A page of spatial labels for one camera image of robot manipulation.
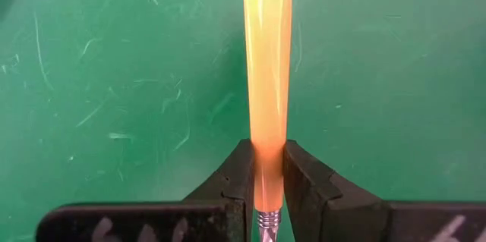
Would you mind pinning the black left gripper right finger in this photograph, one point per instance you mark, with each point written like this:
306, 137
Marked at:
341, 211

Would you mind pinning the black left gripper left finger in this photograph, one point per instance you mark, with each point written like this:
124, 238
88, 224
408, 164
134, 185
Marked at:
212, 211

